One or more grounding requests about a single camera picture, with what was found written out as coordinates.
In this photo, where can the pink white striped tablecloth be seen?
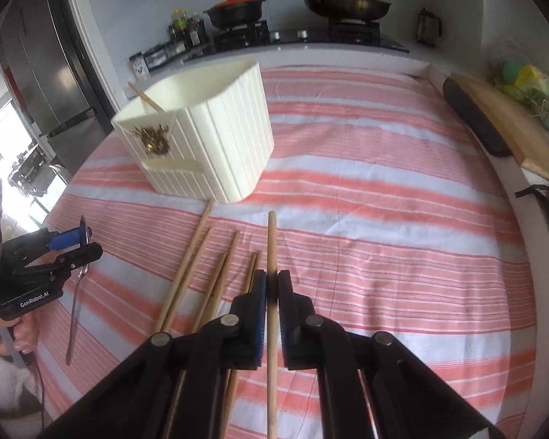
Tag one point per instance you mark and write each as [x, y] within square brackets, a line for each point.
[370, 219]

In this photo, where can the stainless steel refrigerator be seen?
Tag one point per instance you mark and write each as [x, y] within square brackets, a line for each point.
[50, 77]

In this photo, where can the wooden cutting board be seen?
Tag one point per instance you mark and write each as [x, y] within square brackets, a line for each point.
[517, 128]

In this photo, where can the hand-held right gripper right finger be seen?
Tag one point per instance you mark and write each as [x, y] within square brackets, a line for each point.
[286, 320]

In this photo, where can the dark metal furniture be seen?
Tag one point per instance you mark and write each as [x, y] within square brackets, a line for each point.
[34, 171]

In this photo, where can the person's left forearm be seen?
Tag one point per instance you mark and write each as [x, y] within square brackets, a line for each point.
[4, 379]

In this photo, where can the long wooden chopstick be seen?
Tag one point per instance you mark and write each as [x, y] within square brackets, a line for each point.
[146, 98]
[271, 247]

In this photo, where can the rack of condiment bottles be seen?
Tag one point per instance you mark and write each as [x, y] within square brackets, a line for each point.
[187, 27]

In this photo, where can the bunch of wooden chopsticks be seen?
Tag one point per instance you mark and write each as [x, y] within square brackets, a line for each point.
[217, 283]

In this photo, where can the black gas stove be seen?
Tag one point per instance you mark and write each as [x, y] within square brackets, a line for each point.
[302, 35]

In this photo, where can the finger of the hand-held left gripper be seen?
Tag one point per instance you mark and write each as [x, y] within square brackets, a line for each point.
[80, 256]
[68, 239]

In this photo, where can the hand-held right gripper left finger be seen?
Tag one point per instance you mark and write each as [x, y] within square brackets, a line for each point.
[258, 315]

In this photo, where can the metal spoon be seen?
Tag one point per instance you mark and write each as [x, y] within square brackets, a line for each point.
[74, 311]

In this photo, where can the yellow sponge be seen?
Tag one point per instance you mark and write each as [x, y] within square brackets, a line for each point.
[535, 82]

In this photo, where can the cream ribbed utensil holder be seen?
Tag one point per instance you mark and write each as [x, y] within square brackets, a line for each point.
[238, 137]

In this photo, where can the green sponge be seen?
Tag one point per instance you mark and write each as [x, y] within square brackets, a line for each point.
[512, 73]

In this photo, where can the grey lidded jug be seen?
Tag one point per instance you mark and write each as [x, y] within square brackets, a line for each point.
[428, 27]

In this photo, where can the black cooking pot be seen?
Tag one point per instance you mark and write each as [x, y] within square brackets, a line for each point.
[235, 14]

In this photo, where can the person's left hand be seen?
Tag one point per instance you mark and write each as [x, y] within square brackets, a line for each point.
[26, 334]

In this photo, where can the clear plastic storage box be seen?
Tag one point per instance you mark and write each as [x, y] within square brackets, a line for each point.
[164, 55]

